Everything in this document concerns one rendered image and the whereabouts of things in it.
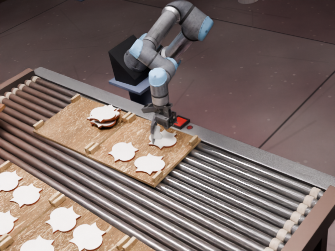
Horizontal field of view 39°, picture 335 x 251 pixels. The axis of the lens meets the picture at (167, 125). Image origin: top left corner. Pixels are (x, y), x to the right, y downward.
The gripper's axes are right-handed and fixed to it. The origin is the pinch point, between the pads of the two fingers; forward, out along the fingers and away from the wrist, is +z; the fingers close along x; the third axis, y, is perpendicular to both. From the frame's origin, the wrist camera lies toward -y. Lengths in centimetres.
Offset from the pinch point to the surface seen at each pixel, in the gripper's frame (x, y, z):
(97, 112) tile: -3.4, -38.3, -0.6
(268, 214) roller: -15, 63, 1
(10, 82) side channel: 0, -120, 11
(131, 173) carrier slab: -24.4, 1.6, 3.5
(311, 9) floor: 342, -71, 102
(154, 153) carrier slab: -9.0, 2.3, 3.4
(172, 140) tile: 1.3, 5.0, 2.1
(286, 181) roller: 4, 61, 1
